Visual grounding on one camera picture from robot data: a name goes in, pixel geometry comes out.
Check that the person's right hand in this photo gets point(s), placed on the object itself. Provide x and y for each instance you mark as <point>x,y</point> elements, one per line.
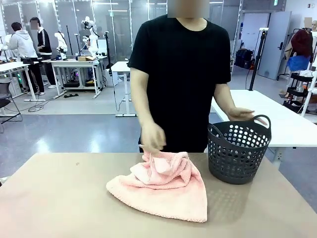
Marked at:
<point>153,137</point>

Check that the person's left hand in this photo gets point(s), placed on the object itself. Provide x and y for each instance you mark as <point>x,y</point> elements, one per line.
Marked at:
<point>241,114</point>

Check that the pink towel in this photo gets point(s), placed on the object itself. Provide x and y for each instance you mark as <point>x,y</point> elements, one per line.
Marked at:
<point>158,196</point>

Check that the person's left forearm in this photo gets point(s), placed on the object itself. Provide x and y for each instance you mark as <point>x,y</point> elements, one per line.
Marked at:
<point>225,101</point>

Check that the person's right forearm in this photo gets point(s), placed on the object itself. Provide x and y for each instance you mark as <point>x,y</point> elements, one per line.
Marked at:
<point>143,111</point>

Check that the large white table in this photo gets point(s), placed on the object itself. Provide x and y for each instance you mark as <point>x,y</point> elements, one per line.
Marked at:
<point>280,119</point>

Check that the white shoe shelf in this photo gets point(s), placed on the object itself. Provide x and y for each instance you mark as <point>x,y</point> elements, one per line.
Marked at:
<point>232,67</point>

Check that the dark grey perforated basket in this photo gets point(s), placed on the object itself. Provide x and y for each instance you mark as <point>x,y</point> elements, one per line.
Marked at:
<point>237,163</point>

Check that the black tripod stand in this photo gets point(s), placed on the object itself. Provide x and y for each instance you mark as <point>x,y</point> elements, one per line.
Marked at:
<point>255,67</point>

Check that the black suitcase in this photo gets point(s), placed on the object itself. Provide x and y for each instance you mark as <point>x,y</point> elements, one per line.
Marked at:
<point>244,59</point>

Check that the black utility cart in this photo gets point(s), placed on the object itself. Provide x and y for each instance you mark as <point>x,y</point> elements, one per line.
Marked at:
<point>297,89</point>

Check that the person in black t-shirt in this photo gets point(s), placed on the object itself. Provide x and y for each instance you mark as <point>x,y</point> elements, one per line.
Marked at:
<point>178,74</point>

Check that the grey door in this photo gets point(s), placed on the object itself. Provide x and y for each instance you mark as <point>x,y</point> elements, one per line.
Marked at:
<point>275,47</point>

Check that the blue bag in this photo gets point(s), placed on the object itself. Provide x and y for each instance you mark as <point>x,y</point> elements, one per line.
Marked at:
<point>298,63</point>

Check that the narrow white standing desk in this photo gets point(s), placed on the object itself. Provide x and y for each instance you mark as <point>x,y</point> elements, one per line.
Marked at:
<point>121,67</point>

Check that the black power strip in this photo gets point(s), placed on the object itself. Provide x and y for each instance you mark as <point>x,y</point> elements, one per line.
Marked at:
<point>71,96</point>

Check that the dark red hanging garment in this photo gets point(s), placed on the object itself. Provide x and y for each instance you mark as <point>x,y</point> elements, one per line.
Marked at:
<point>302,43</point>

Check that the black computer with lights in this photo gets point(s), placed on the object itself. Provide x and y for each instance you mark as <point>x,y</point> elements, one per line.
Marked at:
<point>71,81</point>

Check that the cardboard box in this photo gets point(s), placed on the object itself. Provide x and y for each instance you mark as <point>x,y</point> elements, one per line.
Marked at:
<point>85,58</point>

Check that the white desk with robots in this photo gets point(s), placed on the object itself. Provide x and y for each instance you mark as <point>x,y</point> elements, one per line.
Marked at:
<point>74,63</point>

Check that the tall white background robot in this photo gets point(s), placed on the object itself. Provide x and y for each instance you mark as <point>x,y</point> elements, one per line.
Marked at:
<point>92,37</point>

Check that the small white background robot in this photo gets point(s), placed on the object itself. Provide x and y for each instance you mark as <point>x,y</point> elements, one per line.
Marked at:
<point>61,45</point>

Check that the person in black striped jacket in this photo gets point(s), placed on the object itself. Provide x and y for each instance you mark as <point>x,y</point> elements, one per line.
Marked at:
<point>44,44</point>

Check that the black office chair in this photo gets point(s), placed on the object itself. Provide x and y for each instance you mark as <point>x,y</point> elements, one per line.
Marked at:
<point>6,91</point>

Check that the white desk with grey legs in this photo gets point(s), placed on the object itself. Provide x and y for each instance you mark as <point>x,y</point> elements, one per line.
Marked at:
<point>15,65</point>

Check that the person in grey hoodie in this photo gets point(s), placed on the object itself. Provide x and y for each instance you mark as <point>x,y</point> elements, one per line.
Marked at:
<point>22,44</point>

